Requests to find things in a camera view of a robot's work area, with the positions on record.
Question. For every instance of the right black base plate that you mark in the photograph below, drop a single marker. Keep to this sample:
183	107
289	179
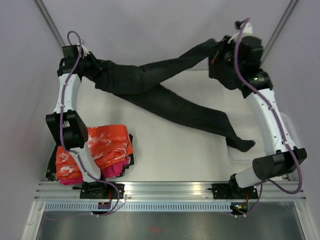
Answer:
224	191

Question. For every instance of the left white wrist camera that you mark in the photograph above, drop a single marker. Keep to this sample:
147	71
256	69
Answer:
85	51

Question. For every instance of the white slotted cable duct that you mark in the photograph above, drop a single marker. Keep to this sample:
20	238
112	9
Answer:
140	206

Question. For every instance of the right aluminium frame post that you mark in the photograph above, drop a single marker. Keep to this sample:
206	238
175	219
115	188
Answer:
279	27

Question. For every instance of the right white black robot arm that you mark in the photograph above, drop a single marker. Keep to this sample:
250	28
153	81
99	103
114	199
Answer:
236	64

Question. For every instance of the orange white folded trousers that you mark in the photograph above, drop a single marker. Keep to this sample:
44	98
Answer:
118	130

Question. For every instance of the aluminium frame post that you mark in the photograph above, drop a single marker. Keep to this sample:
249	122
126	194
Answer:
279	27
46	16

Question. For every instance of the left aluminium frame post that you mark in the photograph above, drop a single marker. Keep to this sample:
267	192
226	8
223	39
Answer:
46	16

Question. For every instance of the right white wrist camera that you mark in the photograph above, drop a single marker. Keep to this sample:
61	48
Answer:
244	28

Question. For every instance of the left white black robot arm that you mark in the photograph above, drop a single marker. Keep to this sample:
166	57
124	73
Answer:
66	126

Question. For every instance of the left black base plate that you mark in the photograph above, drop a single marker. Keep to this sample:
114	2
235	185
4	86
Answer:
101	191

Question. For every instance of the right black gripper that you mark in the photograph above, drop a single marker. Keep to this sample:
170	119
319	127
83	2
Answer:
217	56

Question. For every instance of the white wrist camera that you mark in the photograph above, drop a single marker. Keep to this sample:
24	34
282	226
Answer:
244	28
85	51

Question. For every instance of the pink folded trousers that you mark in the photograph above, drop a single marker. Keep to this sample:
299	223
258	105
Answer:
114	171

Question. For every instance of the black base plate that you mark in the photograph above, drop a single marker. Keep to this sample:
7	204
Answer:
101	191
224	191

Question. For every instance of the aluminium mounting rail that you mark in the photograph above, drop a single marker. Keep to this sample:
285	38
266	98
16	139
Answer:
166	191

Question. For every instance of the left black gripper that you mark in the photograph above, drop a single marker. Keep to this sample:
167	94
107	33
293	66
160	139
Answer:
97	65

